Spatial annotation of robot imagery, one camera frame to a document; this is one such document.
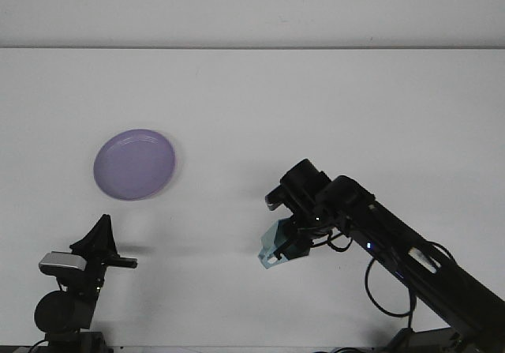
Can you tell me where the pale blue faceted cup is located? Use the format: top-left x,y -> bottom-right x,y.
257,217 -> 313,269

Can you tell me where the pale purple round plate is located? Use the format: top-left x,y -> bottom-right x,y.
92,128 -> 177,201

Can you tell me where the thin dark floor cable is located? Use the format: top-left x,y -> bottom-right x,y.
315,347 -> 376,353

